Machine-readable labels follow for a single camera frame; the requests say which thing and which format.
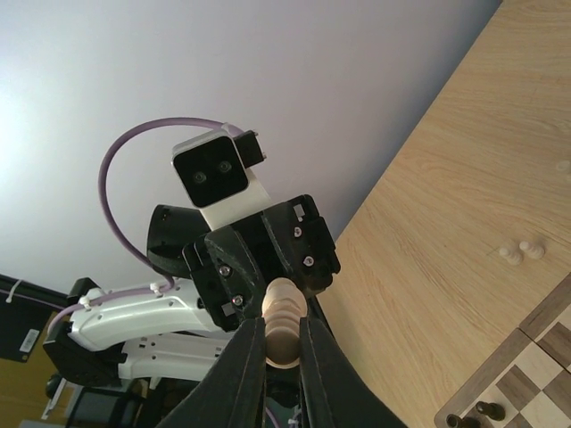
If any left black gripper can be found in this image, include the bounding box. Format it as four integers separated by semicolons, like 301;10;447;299
182;194;341;332

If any left light piece pair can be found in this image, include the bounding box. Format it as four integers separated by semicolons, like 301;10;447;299
498;241;545;266

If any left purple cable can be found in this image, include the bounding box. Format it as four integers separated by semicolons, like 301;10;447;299
46;116;244;340

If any light wooden chess piece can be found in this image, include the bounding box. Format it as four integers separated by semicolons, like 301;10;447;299
261;277;308;369

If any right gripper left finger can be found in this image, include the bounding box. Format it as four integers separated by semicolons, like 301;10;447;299
159;317;266;428

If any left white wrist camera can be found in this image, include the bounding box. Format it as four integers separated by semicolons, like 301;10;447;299
171;128;271;230

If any dark chess pieces front row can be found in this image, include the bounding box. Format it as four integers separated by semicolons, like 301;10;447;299
445;401;506;428

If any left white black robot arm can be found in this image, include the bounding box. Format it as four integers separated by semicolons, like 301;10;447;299
43;195;340;387

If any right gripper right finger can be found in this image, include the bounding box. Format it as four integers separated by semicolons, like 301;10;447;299
300;317;405;428

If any wooden chess board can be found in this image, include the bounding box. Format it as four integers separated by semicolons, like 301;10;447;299
434;276;570;428

